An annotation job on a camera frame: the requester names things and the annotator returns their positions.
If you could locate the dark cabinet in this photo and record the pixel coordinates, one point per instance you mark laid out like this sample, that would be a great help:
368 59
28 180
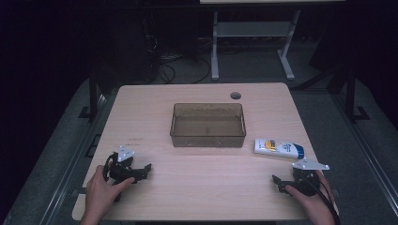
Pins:
125 53

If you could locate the grey metal-frame table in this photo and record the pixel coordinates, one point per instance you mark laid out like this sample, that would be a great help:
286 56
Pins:
250 29

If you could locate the person's left hand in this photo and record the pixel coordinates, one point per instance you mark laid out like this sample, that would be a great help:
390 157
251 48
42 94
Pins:
98 197

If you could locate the white tube with blue cap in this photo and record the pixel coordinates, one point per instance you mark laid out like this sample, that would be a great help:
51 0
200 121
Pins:
277 148

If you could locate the metal floor rail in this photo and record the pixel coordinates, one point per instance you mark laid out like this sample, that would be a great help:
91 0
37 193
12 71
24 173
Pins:
366 150
73 162

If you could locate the brown transparent plastic box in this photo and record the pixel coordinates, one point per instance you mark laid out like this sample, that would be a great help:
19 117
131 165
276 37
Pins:
208 126

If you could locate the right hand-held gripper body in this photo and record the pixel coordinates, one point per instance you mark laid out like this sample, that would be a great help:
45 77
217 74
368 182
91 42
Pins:
305 179

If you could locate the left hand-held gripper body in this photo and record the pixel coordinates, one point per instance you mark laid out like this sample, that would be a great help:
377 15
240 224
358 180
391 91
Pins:
123 170

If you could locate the black metal stand post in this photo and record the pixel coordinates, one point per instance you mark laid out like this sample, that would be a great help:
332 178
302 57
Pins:
350 93
93 93

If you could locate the person's right hand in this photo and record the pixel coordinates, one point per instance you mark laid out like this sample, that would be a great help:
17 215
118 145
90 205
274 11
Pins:
314 204

